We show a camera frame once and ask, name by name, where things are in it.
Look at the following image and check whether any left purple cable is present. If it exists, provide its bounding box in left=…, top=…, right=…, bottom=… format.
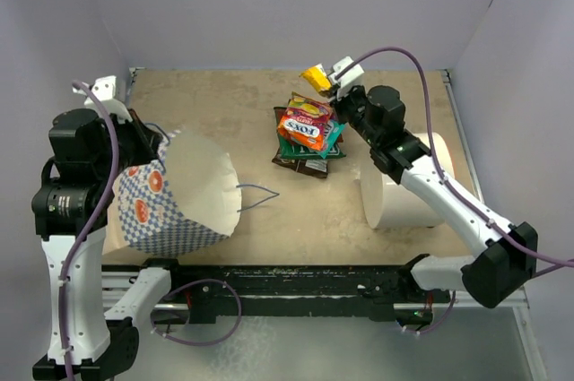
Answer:
left=57, top=80, right=121, bottom=381

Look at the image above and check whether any orange Fox's candy bag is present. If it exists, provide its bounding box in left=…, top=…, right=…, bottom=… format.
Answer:
left=277, top=92, right=333, bottom=152

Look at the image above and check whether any green Real crisps bag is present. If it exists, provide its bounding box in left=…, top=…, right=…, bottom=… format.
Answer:
left=274, top=107, right=345, bottom=160

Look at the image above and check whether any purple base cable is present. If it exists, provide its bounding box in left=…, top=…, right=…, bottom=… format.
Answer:
left=150, top=277, right=244, bottom=346

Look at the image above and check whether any teal Fox's candy bag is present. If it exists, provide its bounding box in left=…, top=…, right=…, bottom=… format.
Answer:
left=319, top=119, right=345, bottom=159

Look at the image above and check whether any white cylindrical container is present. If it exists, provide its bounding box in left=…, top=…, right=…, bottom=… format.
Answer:
left=361, top=131, right=457, bottom=229

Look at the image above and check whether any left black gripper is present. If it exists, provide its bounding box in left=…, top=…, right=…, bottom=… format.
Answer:
left=94, top=108, right=163, bottom=182

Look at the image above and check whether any yellow M&M's bag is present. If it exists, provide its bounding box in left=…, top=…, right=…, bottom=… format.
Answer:
left=300, top=64, right=333, bottom=98

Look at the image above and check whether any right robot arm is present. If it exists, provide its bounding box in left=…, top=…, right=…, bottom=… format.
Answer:
left=328, top=85, right=538, bottom=308

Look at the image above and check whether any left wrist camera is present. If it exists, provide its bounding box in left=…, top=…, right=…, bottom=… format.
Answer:
left=73, top=75, right=133, bottom=124

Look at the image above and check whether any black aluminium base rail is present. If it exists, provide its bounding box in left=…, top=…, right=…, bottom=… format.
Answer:
left=100, top=264, right=526, bottom=324

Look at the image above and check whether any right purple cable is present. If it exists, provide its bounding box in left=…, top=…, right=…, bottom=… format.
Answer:
left=338, top=45, right=574, bottom=337

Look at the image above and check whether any brown snack packet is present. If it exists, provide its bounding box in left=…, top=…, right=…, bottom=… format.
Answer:
left=272, top=155, right=328, bottom=179

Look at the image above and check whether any blue checkered paper bag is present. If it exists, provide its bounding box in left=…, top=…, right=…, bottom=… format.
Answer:
left=102, top=121, right=282, bottom=265

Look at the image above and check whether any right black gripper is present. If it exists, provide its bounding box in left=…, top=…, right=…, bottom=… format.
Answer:
left=326, top=82, right=379, bottom=147

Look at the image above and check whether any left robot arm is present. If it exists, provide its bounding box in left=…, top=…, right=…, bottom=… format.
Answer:
left=31, top=108, right=162, bottom=380

